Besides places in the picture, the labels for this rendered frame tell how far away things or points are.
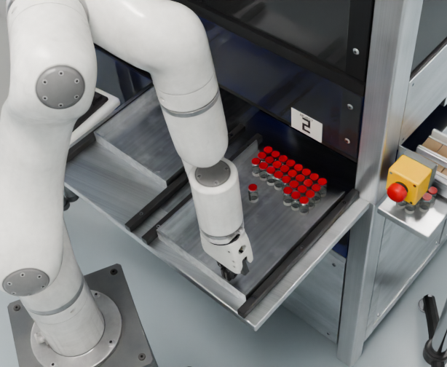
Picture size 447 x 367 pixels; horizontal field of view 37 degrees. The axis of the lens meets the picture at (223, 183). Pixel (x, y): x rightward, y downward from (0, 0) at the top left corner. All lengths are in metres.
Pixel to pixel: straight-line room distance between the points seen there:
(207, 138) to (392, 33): 0.39
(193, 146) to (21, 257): 0.31
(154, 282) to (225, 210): 1.36
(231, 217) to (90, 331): 0.39
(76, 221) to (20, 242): 1.69
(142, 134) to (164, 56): 0.85
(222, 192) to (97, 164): 0.63
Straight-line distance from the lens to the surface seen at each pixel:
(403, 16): 1.16
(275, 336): 2.33
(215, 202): 1.11
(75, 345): 1.37
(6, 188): 1.01
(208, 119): 0.97
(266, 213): 1.50
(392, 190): 1.39
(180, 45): 0.87
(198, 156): 1.02
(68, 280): 1.22
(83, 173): 1.66
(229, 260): 1.27
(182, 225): 1.50
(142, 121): 1.74
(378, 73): 1.26
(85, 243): 2.64
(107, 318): 1.43
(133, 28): 0.87
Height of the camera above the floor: 2.09
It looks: 50 degrees down
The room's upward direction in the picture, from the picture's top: 8 degrees counter-clockwise
